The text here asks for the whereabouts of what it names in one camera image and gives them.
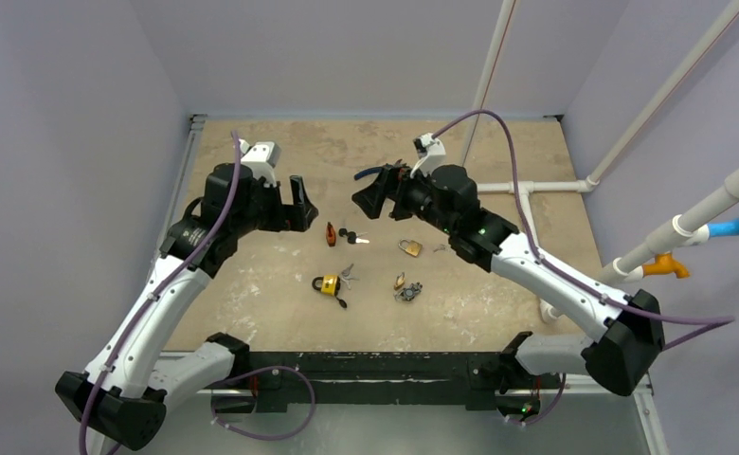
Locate orange black padlock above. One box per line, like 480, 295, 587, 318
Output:
325, 222, 370, 247

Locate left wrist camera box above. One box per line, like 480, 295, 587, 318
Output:
237, 139, 282, 188

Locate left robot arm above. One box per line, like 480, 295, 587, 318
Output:
55, 163, 318, 454

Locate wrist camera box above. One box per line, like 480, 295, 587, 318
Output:
237, 139, 282, 188
410, 133, 446, 176

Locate white pvc pipe frame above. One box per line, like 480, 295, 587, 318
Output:
460, 0, 739, 324

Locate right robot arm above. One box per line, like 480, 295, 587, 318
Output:
351, 165, 665, 396

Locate blue handled pliers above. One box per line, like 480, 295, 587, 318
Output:
352, 160, 406, 181

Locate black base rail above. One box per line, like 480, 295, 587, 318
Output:
208, 333, 562, 417

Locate orange tap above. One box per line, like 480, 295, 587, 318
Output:
641, 252, 691, 280

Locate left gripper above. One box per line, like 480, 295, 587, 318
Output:
232, 175, 316, 238

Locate long shackle brass padlock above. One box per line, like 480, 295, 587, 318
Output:
393, 272, 406, 291

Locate grey insulated pipe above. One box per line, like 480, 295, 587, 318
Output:
597, 168, 739, 285

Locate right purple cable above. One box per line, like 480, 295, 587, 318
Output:
430, 109, 736, 353

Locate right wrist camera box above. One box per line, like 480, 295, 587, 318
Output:
410, 133, 446, 176

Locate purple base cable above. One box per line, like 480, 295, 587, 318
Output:
209, 366, 316, 444

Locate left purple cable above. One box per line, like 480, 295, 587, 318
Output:
78, 130, 245, 455

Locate yellow black padlock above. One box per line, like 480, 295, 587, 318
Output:
311, 264, 358, 309

